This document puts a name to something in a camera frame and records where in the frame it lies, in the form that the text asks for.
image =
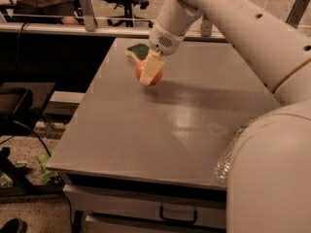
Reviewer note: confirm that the right metal railing bracket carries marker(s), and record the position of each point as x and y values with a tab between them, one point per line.
297	12

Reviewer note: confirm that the seated person in background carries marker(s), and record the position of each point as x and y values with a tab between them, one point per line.
46	11

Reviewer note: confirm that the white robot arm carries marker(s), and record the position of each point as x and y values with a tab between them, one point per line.
266	168

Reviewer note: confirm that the metal railing bracket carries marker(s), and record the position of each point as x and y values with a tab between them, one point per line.
88	15
297	12
206	27

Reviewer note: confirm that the left metal railing bracket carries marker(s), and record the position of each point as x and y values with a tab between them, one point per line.
88	15

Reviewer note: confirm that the middle metal railing bracket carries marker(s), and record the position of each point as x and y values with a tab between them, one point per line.
206	27

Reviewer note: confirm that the green snack bag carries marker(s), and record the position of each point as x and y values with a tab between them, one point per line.
46	175

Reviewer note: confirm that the green and yellow sponge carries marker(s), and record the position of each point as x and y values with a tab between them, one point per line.
137	52

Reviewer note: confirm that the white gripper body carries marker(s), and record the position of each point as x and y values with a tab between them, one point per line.
165	41

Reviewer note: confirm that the black side table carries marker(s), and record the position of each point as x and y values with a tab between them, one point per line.
21	105

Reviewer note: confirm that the clear plastic water bottle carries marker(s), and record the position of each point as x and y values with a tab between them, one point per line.
223	165

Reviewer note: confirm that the black shoe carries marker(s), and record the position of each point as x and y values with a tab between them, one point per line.
14	225

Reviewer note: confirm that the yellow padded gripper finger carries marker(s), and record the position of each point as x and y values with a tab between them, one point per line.
153	63

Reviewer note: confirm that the metal railing bar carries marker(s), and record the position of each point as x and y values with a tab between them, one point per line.
59	29

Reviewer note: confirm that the grey drawer with black handle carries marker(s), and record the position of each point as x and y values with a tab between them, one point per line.
121	211

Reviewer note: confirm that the red apple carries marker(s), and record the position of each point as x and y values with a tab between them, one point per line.
139	69

